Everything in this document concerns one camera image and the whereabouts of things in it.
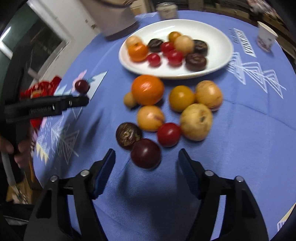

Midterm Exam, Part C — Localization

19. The dark red plum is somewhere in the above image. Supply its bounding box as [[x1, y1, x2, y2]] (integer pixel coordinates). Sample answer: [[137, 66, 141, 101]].
[[74, 79, 90, 94]]

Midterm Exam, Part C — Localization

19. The large orange tangerine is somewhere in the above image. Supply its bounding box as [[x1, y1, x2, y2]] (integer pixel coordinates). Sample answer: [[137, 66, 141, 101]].
[[131, 75, 165, 105]]

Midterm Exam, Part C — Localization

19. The dark purple plum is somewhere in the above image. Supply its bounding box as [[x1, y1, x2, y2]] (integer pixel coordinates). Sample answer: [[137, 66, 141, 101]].
[[130, 138, 161, 169]]

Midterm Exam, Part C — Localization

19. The small orange fruit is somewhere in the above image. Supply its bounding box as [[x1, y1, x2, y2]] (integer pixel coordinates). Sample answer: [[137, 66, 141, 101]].
[[168, 31, 182, 43]]

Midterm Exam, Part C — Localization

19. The person's left hand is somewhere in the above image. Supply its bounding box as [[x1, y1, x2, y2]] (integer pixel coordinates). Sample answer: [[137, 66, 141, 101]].
[[1, 126, 33, 168]]

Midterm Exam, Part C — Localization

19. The red fabric item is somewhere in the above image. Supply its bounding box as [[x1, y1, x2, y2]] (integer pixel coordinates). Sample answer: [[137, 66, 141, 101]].
[[20, 76, 62, 132]]

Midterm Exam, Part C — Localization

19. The small tan longan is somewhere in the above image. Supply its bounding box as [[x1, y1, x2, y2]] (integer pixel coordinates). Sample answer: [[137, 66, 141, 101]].
[[123, 92, 137, 109]]

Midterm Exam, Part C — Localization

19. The dark brown mangosteen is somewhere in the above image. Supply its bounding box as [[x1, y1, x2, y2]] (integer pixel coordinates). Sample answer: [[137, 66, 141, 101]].
[[115, 122, 142, 150]]

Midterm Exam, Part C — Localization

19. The pale tan fruit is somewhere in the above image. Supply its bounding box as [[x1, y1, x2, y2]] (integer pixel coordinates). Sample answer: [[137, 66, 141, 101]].
[[137, 105, 165, 132]]

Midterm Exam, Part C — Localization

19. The orange tangerine on plate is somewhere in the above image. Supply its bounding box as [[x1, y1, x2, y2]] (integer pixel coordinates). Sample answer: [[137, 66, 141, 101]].
[[128, 43, 149, 62]]

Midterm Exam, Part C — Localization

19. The beige thermos jug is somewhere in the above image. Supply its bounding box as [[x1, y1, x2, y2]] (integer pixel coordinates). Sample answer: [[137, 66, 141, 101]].
[[81, 0, 139, 41]]

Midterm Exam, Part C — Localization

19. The large tan pear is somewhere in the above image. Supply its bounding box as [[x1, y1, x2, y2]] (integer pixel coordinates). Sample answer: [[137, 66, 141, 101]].
[[180, 103, 213, 141]]

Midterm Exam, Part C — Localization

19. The small red cherry tomato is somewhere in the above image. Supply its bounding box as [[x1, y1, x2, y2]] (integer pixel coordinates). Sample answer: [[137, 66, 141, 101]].
[[147, 53, 162, 67]]

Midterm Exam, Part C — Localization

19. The dark mangosteen on plate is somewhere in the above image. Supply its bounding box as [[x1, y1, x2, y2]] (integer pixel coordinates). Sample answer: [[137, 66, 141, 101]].
[[185, 53, 207, 71], [147, 39, 164, 53], [193, 40, 208, 56]]

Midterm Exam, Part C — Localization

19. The yellow orange fruit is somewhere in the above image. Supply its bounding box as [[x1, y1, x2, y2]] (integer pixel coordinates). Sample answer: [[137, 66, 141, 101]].
[[169, 85, 195, 113]]

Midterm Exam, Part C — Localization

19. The red cherry tomato on plate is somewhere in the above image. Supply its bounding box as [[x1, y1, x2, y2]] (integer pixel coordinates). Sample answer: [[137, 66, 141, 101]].
[[161, 41, 175, 56], [167, 50, 184, 67]]

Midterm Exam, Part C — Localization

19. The tan striped fruit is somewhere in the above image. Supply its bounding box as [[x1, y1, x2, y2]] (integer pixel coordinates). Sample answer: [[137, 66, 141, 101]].
[[195, 80, 223, 111]]

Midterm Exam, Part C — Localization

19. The blue patterned tablecloth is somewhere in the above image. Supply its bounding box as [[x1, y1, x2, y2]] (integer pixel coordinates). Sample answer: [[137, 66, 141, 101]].
[[33, 11, 295, 240]]

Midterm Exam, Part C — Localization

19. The tan round pear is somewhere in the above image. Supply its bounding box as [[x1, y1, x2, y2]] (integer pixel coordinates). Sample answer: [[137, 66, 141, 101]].
[[174, 35, 194, 56]]

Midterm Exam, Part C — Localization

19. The white drink can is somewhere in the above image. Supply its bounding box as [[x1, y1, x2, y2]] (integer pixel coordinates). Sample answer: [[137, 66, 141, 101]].
[[156, 2, 179, 20]]

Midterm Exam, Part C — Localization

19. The white oval plate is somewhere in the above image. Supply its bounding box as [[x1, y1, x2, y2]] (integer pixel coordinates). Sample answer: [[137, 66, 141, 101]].
[[118, 19, 234, 79]]

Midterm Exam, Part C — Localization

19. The white paper cup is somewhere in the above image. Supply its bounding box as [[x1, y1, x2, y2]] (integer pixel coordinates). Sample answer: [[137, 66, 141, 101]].
[[256, 21, 278, 52]]

